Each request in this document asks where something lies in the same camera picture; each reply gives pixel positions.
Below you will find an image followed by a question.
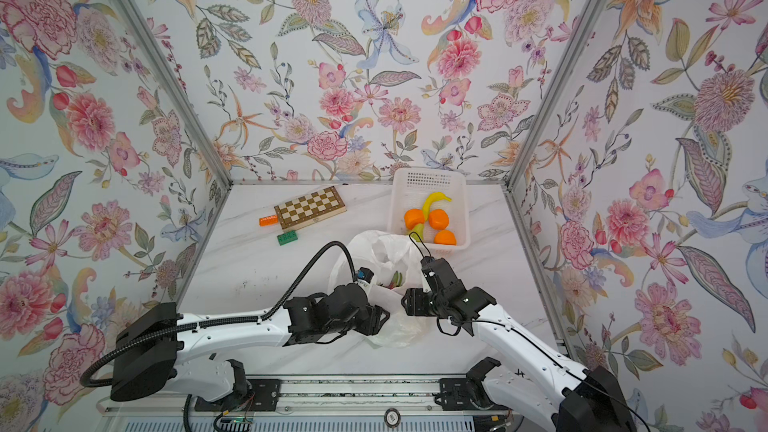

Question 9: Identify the red dragon fruit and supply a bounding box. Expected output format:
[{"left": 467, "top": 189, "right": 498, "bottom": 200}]
[{"left": 389, "top": 272, "right": 404, "bottom": 289}]

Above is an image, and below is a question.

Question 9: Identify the wooden folding chessboard box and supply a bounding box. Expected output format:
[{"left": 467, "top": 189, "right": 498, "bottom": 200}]
[{"left": 274, "top": 186, "right": 346, "bottom": 232}]

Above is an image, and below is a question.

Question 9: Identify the aluminium corner post left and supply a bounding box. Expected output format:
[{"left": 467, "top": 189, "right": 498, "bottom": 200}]
[{"left": 114, "top": 0, "right": 233, "bottom": 193}]

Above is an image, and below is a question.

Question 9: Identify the orange mandarin fruit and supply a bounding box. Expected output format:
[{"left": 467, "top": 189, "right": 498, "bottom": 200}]
[
  {"left": 427, "top": 209, "right": 450, "bottom": 231},
  {"left": 404, "top": 208, "right": 425, "bottom": 231},
  {"left": 434, "top": 230, "right": 457, "bottom": 246}
]

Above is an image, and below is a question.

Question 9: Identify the white translucent plastic bag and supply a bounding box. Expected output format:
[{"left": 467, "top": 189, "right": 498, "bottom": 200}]
[{"left": 347, "top": 230, "right": 427, "bottom": 348}]

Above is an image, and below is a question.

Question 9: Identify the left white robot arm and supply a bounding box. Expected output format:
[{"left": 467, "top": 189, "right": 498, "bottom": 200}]
[{"left": 110, "top": 283, "right": 390, "bottom": 403}]

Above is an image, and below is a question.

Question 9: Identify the aluminium back bottom rail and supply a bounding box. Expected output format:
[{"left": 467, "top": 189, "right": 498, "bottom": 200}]
[{"left": 231, "top": 178, "right": 506, "bottom": 187}]

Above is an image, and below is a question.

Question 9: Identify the yellow banana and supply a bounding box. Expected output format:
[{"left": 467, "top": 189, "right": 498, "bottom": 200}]
[{"left": 422, "top": 192, "right": 452, "bottom": 221}]

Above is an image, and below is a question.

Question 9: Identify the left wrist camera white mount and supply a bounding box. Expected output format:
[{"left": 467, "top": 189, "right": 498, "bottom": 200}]
[{"left": 356, "top": 267, "right": 375, "bottom": 284}]

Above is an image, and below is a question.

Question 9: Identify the black corrugated cable hose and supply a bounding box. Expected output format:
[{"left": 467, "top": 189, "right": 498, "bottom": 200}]
[{"left": 79, "top": 241, "right": 360, "bottom": 388}]

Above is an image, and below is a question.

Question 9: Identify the white perforated plastic basket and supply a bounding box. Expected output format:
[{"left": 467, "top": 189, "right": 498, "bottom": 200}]
[{"left": 387, "top": 168, "right": 471, "bottom": 255}]

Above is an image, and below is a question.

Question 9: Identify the aluminium corner post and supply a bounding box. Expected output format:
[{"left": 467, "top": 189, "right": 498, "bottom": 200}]
[
  {"left": 505, "top": 0, "right": 608, "bottom": 192},
  {"left": 114, "top": 0, "right": 233, "bottom": 193}
]

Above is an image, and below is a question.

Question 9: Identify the orange toy building brick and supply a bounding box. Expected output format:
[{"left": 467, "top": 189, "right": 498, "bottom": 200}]
[{"left": 259, "top": 215, "right": 279, "bottom": 227}]

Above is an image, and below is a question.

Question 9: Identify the green toy building brick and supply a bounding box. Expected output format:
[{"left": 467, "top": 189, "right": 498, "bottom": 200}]
[{"left": 277, "top": 231, "right": 298, "bottom": 246}]

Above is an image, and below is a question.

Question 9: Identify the green pear fruit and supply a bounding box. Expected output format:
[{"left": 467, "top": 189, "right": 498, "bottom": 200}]
[{"left": 408, "top": 222, "right": 425, "bottom": 242}]

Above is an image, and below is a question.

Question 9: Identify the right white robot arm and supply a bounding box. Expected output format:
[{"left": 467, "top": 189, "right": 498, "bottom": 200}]
[{"left": 401, "top": 256, "right": 644, "bottom": 431}]

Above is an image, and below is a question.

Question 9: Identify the aluminium corner post right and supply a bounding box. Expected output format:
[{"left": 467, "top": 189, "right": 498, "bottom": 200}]
[{"left": 505, "top": 0, "right": 608, "bottom": 192}]

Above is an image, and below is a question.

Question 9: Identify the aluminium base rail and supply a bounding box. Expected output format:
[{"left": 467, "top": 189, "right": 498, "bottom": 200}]
[{"left": 96, "top": 369, "right": 558, "bottom": 431}]

